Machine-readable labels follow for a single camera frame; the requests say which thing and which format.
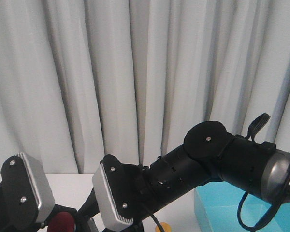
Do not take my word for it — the light blue plastic box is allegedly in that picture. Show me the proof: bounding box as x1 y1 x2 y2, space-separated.
194 182 290 232

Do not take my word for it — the red push button switch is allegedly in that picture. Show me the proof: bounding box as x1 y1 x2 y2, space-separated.
47 212 75 232

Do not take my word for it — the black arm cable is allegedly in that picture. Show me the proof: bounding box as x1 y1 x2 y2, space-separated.
236 112 290 230

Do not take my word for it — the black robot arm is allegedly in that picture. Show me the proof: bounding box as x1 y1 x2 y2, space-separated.
78 121 290 232
0 180 98 232

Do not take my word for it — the yellow push button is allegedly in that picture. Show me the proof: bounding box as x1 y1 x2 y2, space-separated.
155 222 172 232

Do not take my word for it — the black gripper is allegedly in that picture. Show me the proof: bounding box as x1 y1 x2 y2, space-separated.
31 204 92 232
76 188 144 232

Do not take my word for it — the grey pleated curtain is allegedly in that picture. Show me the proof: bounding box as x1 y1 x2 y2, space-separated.
0 0 290 174

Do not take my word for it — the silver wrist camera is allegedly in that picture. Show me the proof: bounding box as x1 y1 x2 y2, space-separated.
92 155 137 232

